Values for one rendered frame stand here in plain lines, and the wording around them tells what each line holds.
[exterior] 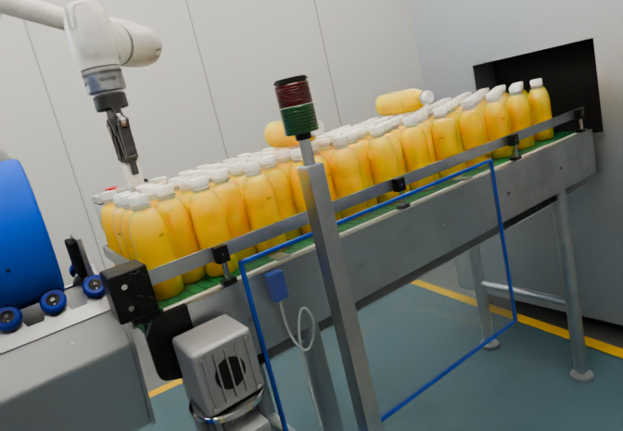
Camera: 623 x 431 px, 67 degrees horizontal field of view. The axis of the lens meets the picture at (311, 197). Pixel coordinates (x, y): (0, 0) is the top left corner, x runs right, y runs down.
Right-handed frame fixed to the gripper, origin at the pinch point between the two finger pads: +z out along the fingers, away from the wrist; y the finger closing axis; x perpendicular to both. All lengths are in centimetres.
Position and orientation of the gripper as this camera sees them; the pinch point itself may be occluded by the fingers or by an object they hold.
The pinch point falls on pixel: (133, 175)
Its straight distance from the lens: 125.5
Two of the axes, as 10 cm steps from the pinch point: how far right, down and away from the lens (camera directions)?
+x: 8.0, -2.9, 5.2
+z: 2.2, 9.6, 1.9
